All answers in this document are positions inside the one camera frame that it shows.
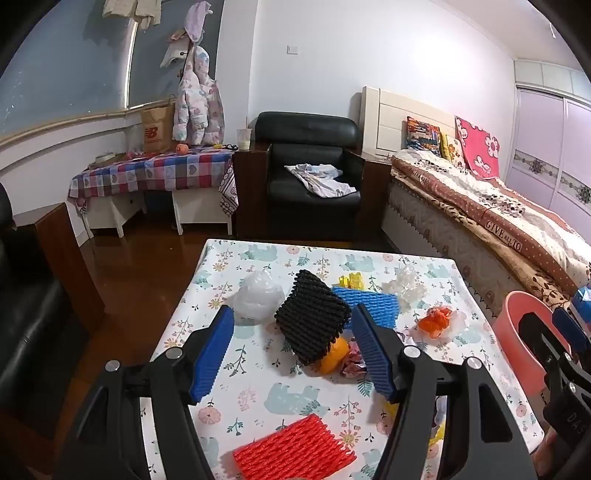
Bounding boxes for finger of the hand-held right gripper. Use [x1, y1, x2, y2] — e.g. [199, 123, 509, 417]
[553, 307, 591, 365]
[517, 311, 571, 370]

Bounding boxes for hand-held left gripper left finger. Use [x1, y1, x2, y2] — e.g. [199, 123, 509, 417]
[54, 305, 236, 480]

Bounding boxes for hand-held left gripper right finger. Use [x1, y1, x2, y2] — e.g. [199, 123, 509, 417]
[350, 305, 541, 480]

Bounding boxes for pink plastic bin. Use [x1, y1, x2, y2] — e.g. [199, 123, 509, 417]
[492, 291, 561, 395]

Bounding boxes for pink candy wrapper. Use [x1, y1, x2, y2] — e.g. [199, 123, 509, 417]
[341, 339, 370, 379]

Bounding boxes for large orange peel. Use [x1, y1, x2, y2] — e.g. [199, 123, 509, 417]
[316, 337, 350, 376]

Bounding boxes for blue spiky massage pad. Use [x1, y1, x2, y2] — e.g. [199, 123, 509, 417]
[331, 285, 399, 329]

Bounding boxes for orange clear plastic wrapper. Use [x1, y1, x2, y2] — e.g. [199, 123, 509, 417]
[417, 305, 469, 340]

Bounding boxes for black foam net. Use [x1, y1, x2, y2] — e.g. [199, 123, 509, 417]
[274, 269, 352, 367]

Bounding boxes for white plastic bag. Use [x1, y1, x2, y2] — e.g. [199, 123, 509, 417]
[232, 269, 286, 321]

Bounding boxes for clear plastic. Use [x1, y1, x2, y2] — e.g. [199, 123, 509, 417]
[381, 264, 428, 311]

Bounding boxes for yellow wrapper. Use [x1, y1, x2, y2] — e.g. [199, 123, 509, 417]
[383, 397, 448, 448]

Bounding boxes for red foam net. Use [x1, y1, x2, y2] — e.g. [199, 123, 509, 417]
[232, 413, 358, 480]

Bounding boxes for person's right hand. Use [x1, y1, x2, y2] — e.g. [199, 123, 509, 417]
[531, 427, 561, 480]

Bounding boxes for floral bear print tablecloth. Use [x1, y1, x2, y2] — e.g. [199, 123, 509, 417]
[139, 237, 548, 480]

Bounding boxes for brown leaf pattern blanket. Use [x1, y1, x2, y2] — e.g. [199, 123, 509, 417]
[462, 222, 591, 308]

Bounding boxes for white desk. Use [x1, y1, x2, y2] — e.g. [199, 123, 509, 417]
[83, 187, 234, 238]

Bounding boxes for floral patchwork quilt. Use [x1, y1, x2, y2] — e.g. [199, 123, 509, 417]
[392, 150, 591, 287]

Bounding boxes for black leather armchair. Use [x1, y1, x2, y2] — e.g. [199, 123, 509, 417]
[233, 112, 393, 241]

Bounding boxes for white printed cloth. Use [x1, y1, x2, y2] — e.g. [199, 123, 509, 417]
[285, 164, 358, 198]

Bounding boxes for brown wooden side table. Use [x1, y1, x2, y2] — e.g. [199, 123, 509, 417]
[14, 203, 107, 333]

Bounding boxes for black sofa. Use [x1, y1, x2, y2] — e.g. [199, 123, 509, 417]
[0, 182, 90, 439]

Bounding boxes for plaid tablecloth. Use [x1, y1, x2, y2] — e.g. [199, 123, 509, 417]
[68, 150, 240, 215]

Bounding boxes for pink flower pillow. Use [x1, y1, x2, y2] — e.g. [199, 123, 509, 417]
[455, 115, 502, 180]

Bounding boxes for lilac sliding wardrobe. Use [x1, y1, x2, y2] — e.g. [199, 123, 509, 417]
[505, 58, 591, 213]

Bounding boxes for yellow cushion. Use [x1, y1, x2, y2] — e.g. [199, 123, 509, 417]
[438, 134, 467, 168]

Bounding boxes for colourful printed cushion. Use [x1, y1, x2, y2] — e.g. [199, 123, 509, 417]
[405, 116, 441, 158]

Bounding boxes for brown paper bag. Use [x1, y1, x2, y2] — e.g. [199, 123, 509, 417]
[141, 104, 178, 153]

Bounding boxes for white bed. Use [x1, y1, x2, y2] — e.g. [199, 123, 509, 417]
[359, 85, 591, 324]

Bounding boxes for pastel puffer jacket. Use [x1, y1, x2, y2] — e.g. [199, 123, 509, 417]
[172, 45, 225, 146]

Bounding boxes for white cap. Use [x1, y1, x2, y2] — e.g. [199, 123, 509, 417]
[159, 28, 192, 70]

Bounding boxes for dark window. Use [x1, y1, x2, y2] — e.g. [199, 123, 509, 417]
[0, 0, 225, 139]

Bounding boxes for purple hat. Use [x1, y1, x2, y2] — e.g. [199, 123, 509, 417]
[185, 0, 214, 42]

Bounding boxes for white hanging garment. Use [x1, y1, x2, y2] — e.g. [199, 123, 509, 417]
[102, 0, 162, 31]

